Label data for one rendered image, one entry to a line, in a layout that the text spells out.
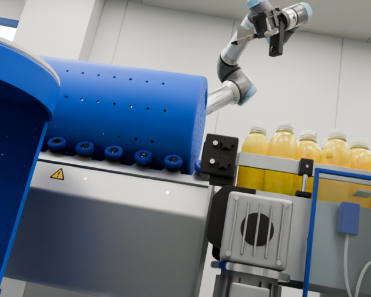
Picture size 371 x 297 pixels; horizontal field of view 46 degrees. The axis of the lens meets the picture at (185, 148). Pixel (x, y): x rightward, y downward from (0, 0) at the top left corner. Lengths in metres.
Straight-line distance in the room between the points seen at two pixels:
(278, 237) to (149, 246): 0.36
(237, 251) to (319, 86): 3.93
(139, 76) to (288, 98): 3.43
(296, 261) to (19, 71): 0.62
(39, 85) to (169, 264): 0.48
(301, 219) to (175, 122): 0.38
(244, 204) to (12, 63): 0.47
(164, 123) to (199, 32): 3.66
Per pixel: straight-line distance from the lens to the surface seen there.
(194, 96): 1.07
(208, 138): 0.92
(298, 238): 0.89
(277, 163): 0.94
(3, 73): 0.81
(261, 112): 4.35
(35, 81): 0.84
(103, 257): 1.04
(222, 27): 4.73
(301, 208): 0.90
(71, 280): 1.09
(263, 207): 0.76
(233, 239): 0.75
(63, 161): 1.09
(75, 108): 1.12
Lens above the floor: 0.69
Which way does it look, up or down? 17 degrees up
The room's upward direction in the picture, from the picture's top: 11 degrees clockwise
